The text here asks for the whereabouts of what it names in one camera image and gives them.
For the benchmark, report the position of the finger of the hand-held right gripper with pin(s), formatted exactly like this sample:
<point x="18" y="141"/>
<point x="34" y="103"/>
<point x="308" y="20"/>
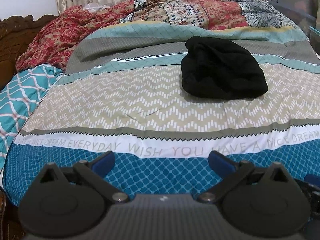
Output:
<point x="313" y="183"/>

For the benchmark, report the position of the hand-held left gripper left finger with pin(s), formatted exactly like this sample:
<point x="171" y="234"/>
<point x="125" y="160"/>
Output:
<point x="104" y="162"/>

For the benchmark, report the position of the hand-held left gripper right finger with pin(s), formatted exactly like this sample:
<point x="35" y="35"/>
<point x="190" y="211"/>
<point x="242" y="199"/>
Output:
<point x="220" y="162"/>

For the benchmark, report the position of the black pants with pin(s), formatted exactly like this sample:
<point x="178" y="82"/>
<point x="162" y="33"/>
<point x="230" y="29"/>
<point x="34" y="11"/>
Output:
<point x="220" y="68"/>

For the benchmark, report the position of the striped patterned bedspread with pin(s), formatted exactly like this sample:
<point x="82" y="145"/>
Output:
<point x="150" y="112"/>

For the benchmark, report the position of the teal lattice pillow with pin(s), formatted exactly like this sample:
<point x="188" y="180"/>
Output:
<point x="20" y="97"/>

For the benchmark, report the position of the teal rimmed storage box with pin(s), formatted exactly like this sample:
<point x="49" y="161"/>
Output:
<point x="315" y="33"/>

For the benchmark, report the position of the white cloth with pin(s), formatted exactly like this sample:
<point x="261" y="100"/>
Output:
<point x="93" y="6"/>

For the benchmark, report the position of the red floral quilt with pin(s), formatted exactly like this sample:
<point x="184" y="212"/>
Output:
<point x="155" y="12"/>

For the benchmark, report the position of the carved wooden bed frame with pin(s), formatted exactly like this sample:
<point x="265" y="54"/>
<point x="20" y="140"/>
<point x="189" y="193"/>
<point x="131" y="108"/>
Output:
<point x="12" y="32"/>

